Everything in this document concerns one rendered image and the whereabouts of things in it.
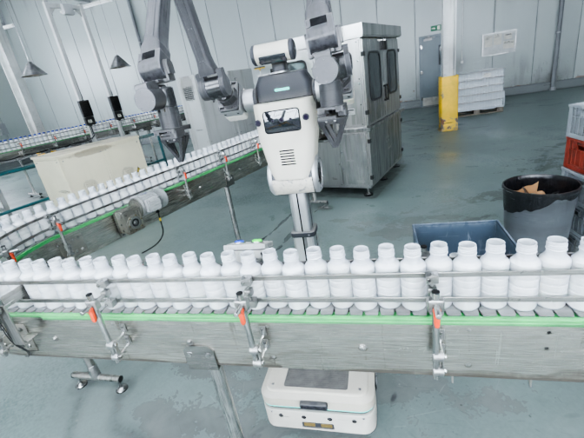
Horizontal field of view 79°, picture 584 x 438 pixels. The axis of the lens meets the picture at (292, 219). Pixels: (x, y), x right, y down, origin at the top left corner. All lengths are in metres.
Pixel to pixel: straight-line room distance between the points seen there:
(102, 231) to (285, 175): 1.30
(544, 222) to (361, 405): 1.76
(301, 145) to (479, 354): 0.90
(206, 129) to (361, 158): 3.30
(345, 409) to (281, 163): 1.10
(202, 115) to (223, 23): 7.34
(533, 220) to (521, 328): 1.91
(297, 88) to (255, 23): 12.02
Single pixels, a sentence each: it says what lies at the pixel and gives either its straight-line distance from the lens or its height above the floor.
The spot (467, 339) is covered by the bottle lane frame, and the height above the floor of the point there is 0.94.
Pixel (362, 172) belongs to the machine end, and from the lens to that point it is 4.58.
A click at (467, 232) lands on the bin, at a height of 0.90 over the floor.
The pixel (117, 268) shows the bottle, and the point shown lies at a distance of 1.17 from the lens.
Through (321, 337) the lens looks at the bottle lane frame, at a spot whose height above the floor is 0.93.
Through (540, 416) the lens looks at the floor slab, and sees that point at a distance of 2.13.
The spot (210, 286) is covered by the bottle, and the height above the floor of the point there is 1.08.
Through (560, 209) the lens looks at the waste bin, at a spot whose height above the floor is 0.52.
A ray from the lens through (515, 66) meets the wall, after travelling 13.44.
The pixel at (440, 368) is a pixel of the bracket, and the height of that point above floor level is 0.90.
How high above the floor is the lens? 1.57
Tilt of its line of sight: 22 degrees down
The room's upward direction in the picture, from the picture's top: 10 degrees counter-clockwise
